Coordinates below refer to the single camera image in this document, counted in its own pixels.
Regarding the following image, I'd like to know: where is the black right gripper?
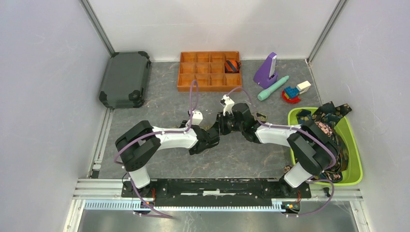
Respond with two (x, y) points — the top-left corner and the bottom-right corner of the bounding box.
(213, 110), (245, 135)

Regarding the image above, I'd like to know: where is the green gold vine tie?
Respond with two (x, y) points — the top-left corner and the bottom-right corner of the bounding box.
(211, 111), (267, 134)

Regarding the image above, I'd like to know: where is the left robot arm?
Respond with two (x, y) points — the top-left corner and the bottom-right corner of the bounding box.
(115, 120), (220, 197)

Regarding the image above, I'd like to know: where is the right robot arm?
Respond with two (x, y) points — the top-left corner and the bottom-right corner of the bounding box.
(217, 100), (337, 197)

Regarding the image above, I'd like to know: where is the mint green cylinder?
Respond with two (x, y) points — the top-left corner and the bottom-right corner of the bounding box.
(257, 75), (290, 101)

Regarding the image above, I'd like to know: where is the purple metronome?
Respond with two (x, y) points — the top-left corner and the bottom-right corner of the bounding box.
(253, 52), (278, 89)

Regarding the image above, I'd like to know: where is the colourful toy brick boat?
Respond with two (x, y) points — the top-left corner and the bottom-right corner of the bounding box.
(281, 81), (311, 104)

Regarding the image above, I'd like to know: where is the rolled orange striped tie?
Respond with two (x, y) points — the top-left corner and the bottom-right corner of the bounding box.
(224, 60), (241, 73)

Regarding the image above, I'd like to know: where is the orange wooden compartment tray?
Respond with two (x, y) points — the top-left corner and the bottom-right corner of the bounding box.
(176, 51), (243, 92)

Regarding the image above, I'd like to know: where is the navy orange floral tie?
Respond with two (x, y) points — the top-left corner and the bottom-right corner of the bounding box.
(296, 109), (349, 183)

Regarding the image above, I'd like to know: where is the black pink rose tie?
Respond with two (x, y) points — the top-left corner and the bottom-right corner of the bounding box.
(315, 121), (337, 144)

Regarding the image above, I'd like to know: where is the black gold leaf tie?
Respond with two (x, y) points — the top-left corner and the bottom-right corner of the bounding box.
(311, 101), (352, 127)

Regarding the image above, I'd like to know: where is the dark green hard case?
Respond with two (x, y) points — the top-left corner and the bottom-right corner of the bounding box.
(98, 51), (151, 109)

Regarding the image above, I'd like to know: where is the lime green plastic bin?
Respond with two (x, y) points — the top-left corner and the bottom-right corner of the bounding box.
(288, 107), (363, 186)

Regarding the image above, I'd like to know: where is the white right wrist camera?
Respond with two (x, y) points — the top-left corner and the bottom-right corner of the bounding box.
(220, 95), (235, 116)

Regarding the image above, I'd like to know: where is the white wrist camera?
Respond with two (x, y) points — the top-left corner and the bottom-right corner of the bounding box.
(220, 95), (235, 116)
(191, 110), (203, 125)

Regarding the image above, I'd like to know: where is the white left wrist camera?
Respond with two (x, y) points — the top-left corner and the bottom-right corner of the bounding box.
(191, 110), (203, 125)

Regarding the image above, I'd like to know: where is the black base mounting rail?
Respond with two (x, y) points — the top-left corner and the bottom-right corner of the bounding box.
(121, 178), (312, 207)

